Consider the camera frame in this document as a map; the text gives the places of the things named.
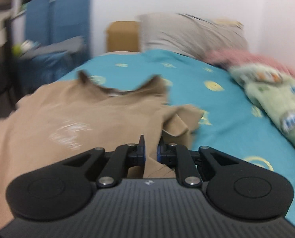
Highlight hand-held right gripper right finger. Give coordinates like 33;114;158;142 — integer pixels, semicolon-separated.
157;139;240;188

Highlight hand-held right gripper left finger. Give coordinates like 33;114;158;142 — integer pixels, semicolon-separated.
61;135;147;188

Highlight tan printed t-shirt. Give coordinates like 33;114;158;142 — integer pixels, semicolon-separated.
0;71;205;232

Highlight tan padded headboard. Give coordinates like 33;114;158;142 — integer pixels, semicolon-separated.
106;21;141;53

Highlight grey pillow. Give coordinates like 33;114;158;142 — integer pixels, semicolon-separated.
139;13;248;60

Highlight green cartoon blanket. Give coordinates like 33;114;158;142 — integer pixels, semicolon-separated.
230;63;295;158

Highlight pink fluffy blanket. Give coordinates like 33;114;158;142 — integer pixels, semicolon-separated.
207;49;295;82

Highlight grey folded cloth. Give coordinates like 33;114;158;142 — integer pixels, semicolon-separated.
21;36;86;56

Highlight yellow pillow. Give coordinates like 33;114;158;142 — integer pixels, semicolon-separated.
210;18;244;30

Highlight small plush toy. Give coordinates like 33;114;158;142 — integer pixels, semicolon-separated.
12;40;40;57

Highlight white and dark table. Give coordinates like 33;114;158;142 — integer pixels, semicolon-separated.
0;0;26;55

